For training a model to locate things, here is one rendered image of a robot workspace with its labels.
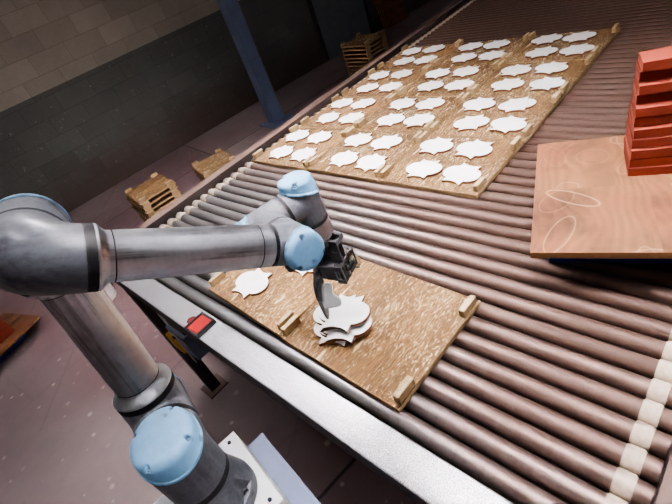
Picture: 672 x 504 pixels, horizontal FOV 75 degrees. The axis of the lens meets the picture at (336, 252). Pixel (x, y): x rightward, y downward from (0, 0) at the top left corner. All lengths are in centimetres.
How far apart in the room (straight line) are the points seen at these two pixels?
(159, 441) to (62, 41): 552
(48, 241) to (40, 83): 542
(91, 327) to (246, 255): 29
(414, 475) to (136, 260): 64
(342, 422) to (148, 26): 574
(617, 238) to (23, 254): 109
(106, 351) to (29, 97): 530
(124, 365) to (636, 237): 106
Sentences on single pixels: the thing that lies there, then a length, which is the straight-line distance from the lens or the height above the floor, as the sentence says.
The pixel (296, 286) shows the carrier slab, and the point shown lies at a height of 94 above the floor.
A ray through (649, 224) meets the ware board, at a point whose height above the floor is 104.
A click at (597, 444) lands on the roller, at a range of 97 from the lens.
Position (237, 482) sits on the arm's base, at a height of 102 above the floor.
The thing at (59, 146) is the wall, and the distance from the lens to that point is 611.
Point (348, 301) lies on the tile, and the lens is 116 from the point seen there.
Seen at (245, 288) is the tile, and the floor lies 95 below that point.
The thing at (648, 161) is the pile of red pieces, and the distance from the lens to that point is 132.
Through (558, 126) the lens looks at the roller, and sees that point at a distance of 186.
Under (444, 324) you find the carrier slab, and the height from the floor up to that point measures 94.
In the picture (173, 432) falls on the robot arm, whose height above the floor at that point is 119.
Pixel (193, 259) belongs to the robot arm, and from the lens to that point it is 68.
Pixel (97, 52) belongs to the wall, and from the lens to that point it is 615.
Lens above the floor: 177
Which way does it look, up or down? 36 degrees down
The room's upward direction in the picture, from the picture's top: 22 degrees counter-clockwise
